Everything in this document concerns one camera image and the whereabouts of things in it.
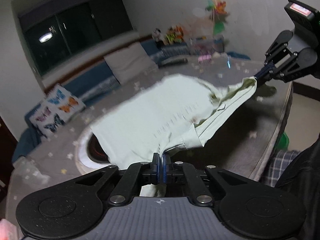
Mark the orange plush toy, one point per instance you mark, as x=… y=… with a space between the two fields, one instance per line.
x=180 y=33

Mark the black oblong device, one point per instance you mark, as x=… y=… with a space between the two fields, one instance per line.
x=175 y=62

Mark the panda plush toy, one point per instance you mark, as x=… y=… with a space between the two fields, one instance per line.
x=157 y=34

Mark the blue plaid cloth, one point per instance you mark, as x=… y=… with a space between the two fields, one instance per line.
x=282 y=165

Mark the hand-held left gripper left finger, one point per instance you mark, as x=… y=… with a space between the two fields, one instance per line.
x=156 y=170

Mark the butterfly print pillow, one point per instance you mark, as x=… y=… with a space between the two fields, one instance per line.
x=56 y=110

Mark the pink crumpled cloth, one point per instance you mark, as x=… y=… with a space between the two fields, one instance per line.
x=204 y=58

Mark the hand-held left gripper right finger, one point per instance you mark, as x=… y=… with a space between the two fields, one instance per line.
x=164 y=172

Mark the grey pillow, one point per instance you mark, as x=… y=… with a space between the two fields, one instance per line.
x=130 y=62

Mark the person's dark clothing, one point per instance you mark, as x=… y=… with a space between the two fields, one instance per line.
x=310 y=175

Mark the colourful paper pinwheel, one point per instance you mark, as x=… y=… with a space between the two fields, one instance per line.
x=220 y=10

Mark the dark glass window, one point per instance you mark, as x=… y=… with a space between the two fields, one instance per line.
x=70 y=35

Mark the green round object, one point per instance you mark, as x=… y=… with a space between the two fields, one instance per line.
x=285 y=141

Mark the light pink object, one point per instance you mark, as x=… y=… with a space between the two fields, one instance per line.
x=8 y=230

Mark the pale green garment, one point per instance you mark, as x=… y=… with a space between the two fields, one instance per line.
x=150 y=110

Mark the white round basket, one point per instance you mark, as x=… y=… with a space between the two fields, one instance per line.
x=82 y=155

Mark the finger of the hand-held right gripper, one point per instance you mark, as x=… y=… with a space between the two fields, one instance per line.
x=270 y=58
x=285 y=73

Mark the clear plastic storage box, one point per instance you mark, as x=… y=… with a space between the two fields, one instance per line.
x=205 y=45

